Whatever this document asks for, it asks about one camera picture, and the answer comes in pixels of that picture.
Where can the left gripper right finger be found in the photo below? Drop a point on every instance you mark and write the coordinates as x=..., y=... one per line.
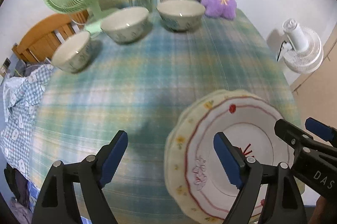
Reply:
x=283, y=202

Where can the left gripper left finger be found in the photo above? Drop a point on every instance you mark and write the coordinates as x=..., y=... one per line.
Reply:
x=57, y=203

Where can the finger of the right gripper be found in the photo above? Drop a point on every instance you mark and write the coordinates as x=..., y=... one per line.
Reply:
x=325, y=132
x=293, y=136

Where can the white red-pattern plate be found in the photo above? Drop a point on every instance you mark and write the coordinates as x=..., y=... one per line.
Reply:
x=248, y=122

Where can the scalloped yellow flower plate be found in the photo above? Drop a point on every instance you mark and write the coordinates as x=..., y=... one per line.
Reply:
x=194, y=176

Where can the round yellow flower plate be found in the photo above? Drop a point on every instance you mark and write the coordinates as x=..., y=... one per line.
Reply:
x=174, y=156

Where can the small floral ceramic bowl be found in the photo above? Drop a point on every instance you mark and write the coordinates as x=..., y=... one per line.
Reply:
x=74, y=54

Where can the large floral ceramic bowl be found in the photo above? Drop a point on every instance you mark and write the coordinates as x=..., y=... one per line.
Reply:
x=181, y=15

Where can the medium floral ceramic bowl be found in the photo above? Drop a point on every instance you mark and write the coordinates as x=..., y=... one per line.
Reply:
x=125, y=25

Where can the beige door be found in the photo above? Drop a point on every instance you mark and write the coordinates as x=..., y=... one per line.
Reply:
x=315, y=93

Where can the white standing fan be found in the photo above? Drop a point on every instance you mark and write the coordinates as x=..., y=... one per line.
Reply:
x=302, y=50

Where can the blue checkered blanket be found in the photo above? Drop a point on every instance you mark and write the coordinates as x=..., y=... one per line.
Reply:
x=21, y=99

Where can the plaid green tablecloth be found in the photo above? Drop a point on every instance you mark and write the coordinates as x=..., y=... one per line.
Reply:
x=142, y=88

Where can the grey plaid pillow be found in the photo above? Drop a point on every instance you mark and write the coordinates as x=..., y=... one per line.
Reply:
x=23, y=69

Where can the wooden bed headboard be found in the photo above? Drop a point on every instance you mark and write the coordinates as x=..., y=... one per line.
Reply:
x=42, y=40

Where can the wall power outlet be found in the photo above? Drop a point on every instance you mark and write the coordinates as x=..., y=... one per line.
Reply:
x=6, y=63

